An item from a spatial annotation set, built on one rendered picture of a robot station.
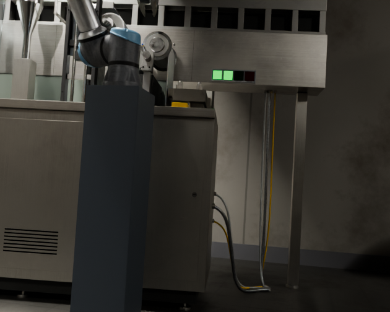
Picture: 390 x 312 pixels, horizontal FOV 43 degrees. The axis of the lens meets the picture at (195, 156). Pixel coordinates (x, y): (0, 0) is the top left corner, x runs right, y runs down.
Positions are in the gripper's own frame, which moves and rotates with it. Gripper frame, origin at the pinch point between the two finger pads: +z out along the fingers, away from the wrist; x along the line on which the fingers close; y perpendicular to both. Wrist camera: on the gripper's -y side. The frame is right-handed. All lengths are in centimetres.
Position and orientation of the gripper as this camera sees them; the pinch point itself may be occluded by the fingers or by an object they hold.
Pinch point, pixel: (148, 15)
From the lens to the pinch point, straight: 245.5
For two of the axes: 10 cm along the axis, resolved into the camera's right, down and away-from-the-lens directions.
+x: -10.0, -0.6, 0.7
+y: 0.9, -7.2, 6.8
